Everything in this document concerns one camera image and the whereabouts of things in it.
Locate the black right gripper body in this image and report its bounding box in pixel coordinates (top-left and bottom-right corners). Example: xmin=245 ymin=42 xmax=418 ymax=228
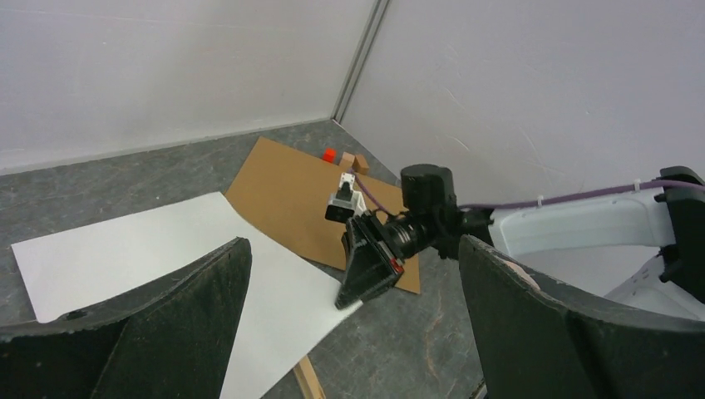
xmin=375 ymin=164 xmax=493 ymax=262

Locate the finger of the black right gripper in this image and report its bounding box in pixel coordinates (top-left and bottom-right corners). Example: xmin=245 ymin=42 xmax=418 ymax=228
xmin=334 ymin=214 xmax=405 ymax=310

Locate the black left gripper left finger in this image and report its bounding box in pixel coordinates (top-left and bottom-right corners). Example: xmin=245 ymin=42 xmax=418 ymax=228
xmin=1 ymin=238 xmax=252 ymax=398

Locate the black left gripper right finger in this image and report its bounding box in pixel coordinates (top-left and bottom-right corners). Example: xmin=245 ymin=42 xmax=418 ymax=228
xmin=458 ymin=235 xmax=704 ymax=398

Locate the printed photo with white border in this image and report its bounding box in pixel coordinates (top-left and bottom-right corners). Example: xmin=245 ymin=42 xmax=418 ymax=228
xmin=12 ymin=192 xmax=353 ymax=398

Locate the brown cardboard backing board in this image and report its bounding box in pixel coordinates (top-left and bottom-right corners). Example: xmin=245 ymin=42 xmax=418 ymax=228
xmin=224 ymin=136 xmax=422 ymax=296

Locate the light wooden picture frame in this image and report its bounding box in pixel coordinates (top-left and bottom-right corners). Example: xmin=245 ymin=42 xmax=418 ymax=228
xmin=292 ymin=356 xmax=326 ymax=399

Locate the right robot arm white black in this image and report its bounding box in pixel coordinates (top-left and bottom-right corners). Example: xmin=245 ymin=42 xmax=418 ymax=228
xmin=325 ymin=164 xmax=704 ymax=320

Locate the rectangular wooden block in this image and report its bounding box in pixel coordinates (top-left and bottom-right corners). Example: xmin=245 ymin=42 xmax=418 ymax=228
xmin=352 ymin=154 xmax=369 ymax=175

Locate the small wooden cube block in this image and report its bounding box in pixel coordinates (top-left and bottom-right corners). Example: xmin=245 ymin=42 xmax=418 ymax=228
xmin=338 ymin=152 xmax=355 ymax=170

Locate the red cube block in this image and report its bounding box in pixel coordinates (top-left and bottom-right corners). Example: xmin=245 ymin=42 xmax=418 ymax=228
xmin=322 ymin=148 xmax=338 ymax=164

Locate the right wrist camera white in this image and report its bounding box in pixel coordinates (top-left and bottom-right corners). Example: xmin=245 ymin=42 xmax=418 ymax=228
xmin=324 ymin=172 xmax=367 ymax=224

